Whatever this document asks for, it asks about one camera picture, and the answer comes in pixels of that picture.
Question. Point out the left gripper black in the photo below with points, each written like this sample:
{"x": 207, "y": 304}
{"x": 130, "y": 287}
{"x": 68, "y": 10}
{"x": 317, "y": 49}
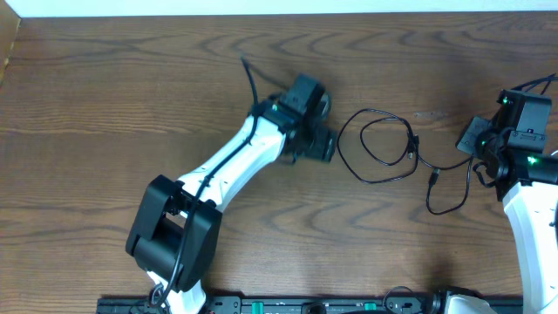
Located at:
{"x": 321, "y": 146}

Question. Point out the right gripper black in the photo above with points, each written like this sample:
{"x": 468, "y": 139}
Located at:
{"x": 466, "y": 141}

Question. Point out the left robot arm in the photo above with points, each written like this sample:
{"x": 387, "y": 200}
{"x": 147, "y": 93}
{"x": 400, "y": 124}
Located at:
{"x": 175, "y": 231}

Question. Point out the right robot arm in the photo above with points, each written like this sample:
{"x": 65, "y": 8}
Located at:
{"x": 511, "y": 160}

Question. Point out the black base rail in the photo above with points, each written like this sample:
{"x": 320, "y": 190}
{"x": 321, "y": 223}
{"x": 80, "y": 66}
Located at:
{"x": 242, "y": 305}

